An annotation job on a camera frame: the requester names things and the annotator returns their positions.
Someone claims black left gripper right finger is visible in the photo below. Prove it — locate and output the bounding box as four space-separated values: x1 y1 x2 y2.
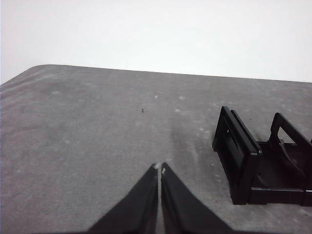
159 162 234 234

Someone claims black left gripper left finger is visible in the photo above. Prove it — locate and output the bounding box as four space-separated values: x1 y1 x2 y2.
87 162 160 234

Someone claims black plastic dish rack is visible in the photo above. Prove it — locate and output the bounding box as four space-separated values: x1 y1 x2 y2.
212 105 312 207

